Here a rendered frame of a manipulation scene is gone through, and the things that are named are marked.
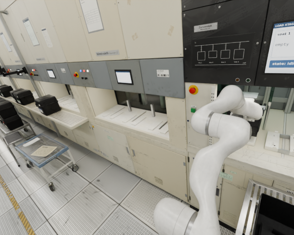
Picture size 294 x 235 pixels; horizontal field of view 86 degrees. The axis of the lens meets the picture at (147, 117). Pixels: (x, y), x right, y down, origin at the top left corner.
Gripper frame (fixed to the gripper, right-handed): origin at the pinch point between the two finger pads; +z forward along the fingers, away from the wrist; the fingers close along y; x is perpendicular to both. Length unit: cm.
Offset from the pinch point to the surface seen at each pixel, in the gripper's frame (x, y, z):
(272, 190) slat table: -45, 25, -35
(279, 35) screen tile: 42, 11, -30
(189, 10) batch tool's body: 58, -30, -30
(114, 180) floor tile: -121, -137, -47
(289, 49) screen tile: 36.0, 16.0, -30.1
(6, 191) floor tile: -122, -265, -147
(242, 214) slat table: -45, 13, -60
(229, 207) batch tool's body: -89, 3, -30
